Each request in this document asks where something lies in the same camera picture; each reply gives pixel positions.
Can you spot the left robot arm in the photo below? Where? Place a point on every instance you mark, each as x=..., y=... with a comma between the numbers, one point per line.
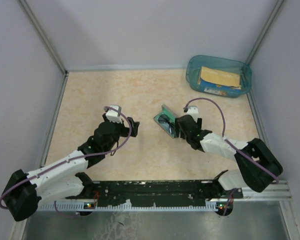
x=65, y=178

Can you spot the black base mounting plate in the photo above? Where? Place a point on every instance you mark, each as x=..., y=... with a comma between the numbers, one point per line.
x=175, y=193

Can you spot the right aluminium frame post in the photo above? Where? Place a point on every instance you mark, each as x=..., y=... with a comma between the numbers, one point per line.
x=279, y=4

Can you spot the black thin-frame glasses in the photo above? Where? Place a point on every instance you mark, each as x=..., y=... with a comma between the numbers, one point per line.
x=168, y=126

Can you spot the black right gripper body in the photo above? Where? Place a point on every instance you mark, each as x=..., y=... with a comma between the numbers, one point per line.
x=183, y=135

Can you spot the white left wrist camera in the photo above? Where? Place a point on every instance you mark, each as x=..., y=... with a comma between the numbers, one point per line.
x=113, y=114

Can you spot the left aluminium frame post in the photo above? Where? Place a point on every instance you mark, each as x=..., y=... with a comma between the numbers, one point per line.
x=43, y=36

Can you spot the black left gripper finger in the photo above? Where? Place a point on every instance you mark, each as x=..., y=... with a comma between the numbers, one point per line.
x=134, y=124
x=134, y=132

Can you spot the grey glasses case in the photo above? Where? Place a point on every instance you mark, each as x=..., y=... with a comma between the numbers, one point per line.
x=166, y=110

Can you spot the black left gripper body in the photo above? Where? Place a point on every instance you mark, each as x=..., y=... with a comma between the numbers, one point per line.
x=120, y=130

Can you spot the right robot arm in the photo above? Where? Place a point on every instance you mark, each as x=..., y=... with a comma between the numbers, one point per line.
x=257, y=165

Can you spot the aluminium frame post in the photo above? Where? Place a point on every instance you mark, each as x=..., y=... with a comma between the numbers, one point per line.
x=43, y=36
x=279, y=4

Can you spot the teal plastic basin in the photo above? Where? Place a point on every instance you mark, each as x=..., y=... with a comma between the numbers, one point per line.
x=223, y=64

